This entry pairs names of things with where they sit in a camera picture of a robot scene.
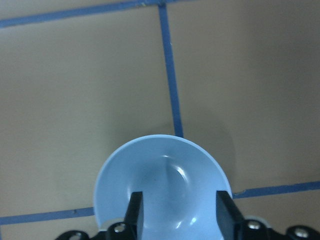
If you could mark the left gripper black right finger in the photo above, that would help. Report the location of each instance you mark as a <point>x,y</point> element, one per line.
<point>228,216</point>

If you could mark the blue bowl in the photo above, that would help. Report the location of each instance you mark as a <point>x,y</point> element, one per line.
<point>178,179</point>

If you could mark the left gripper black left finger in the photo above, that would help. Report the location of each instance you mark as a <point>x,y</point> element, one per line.
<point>134,216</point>

